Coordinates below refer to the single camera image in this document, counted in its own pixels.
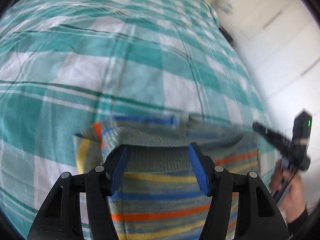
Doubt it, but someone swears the white wall socket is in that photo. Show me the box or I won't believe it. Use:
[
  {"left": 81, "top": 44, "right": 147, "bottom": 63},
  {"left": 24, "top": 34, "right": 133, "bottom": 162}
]
[{"left": 217, "top": 1, "right": 233, "bottom": 14}]

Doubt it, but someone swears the multicolour striped knit sweater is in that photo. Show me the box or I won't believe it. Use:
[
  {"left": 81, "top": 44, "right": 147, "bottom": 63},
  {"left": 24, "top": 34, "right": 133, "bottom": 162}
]
[{"left": 73, "top": 113, "right": 263, "bottom": 239}]

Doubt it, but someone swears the person's right hand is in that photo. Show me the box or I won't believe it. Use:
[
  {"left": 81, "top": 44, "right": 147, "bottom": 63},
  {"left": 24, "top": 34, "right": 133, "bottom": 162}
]
[{"left": 269, "top": 159, "right": 306, "bottom": 224}]

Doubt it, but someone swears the teal white plaid bedspread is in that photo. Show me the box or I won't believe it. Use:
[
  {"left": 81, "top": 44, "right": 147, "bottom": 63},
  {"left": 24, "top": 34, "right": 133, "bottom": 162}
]
[{"left": 1, "top": 0, "right": 276, "bottom": 237}]

